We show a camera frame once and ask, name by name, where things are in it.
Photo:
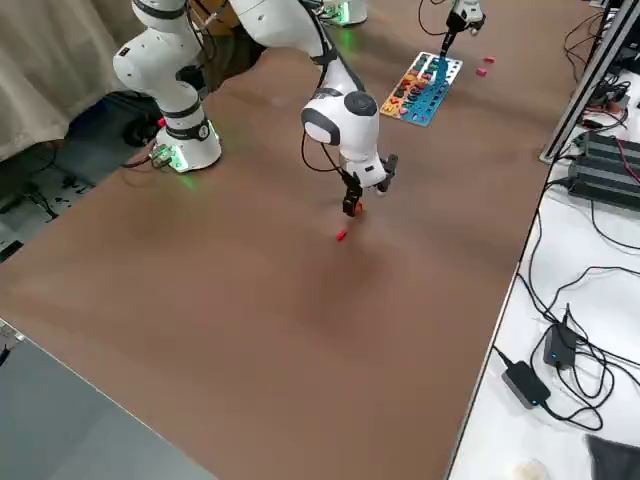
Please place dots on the black power adapter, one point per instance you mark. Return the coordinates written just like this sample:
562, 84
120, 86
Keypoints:
560, 345
525, 382

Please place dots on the blue wooden toy board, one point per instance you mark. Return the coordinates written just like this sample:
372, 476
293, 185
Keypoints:
425, 90

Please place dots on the dark grey cloth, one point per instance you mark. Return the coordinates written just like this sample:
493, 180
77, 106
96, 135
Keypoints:
615, 460

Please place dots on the aluminium frame post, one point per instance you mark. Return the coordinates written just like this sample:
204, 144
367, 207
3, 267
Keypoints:
589, 75

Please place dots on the white side table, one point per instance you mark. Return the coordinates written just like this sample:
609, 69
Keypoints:
555, 435

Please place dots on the beige curtain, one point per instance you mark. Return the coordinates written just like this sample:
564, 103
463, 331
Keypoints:
50, 75

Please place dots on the orange number ten piece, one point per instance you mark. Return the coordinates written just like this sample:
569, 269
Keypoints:
358, 207

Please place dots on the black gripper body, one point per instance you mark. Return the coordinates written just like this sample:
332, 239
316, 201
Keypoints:
353, 186
455, 25

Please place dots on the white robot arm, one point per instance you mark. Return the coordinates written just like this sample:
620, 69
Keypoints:
462, 7
150, 65

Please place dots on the grey cabinet top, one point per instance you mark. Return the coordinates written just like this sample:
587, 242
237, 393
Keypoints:
75, 425

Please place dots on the pink rectangular block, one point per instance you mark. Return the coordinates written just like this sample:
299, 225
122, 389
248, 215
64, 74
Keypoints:
482, 72

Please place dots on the red rectangular block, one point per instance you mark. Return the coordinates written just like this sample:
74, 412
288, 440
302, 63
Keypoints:
341, 235

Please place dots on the black finned power supply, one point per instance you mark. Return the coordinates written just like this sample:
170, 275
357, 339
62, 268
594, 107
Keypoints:
605, 170

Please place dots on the black wrist attachment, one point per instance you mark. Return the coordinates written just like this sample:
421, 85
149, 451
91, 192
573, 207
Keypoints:
477, 25
389, 172

